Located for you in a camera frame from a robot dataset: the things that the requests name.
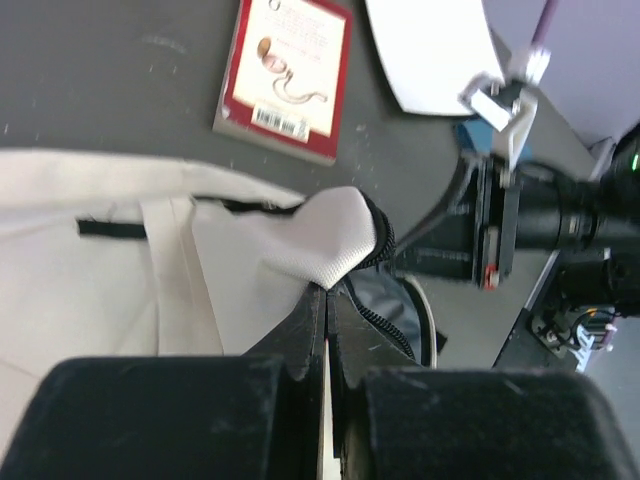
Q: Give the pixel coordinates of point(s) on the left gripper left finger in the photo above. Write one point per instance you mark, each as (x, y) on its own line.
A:
(254, 416)

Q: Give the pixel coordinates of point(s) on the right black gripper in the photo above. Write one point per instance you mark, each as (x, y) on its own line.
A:
(489, 211)

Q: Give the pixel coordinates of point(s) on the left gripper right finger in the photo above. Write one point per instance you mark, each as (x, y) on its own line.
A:
(394, 419)

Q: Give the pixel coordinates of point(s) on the cream canvas student backpack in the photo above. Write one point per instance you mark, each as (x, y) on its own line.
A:
(116, 255)

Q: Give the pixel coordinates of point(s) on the red cover book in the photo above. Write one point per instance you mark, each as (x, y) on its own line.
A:
(285, 79)

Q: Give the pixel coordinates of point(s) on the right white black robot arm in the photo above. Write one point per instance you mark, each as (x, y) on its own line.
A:
(581, 293)

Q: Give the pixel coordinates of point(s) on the small blue notebook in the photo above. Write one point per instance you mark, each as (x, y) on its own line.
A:
(477, 136)

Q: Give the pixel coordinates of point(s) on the white square notebook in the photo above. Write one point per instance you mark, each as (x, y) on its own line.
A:
(430, 51)

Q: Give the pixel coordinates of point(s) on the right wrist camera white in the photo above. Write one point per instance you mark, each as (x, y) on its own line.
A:
(508, 105)

